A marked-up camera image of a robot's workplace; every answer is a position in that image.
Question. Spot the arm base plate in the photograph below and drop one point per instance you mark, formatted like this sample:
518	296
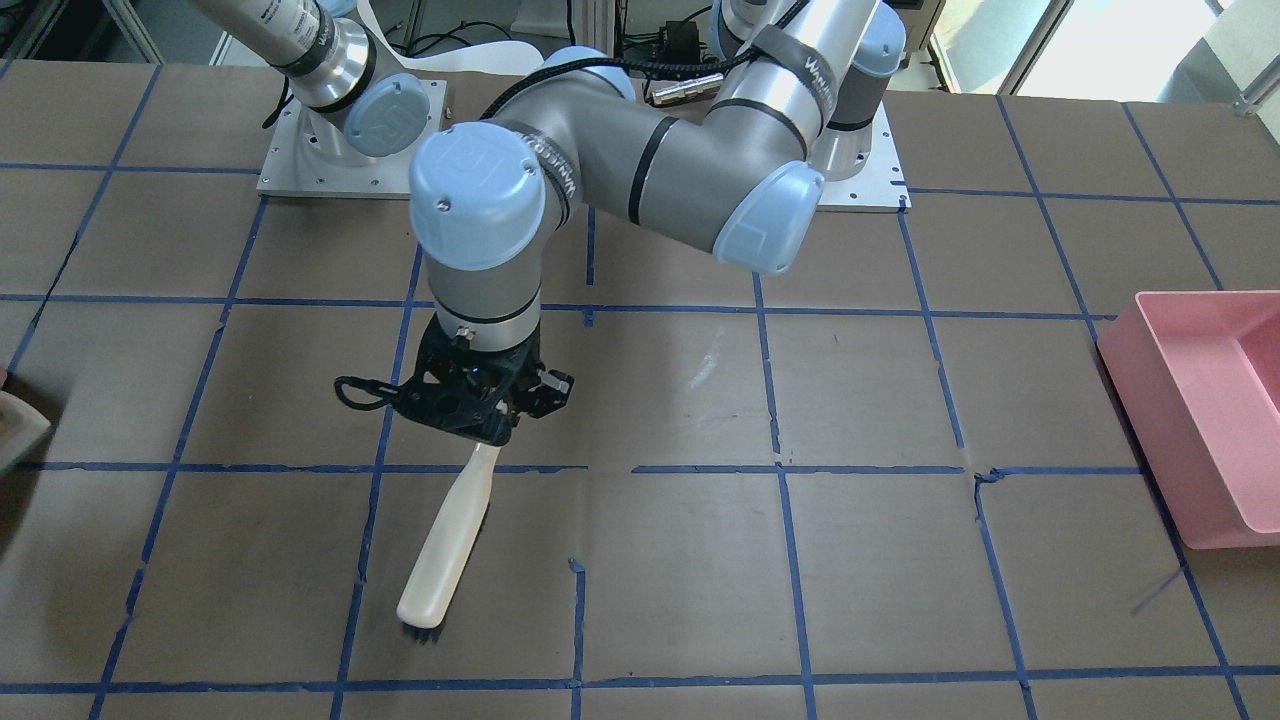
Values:
308	157
862	168

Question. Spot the white chair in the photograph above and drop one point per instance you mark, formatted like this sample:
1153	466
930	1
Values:
452	36

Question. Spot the cream plastic dustpan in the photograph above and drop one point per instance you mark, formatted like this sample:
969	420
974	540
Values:
22	428

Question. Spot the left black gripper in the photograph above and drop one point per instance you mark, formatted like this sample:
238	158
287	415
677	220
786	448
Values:
549	391

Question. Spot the pink plastic bin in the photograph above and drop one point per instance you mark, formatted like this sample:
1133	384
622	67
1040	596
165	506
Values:
1198	375

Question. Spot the cream hand brush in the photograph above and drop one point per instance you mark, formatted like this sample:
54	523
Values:
442	560

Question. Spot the silver metal cylinder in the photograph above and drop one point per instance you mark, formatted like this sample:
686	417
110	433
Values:
684	92

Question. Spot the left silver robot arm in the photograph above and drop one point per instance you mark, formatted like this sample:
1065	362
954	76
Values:
743	184

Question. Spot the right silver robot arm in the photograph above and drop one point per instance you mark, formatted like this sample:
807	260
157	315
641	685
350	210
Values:
337	67

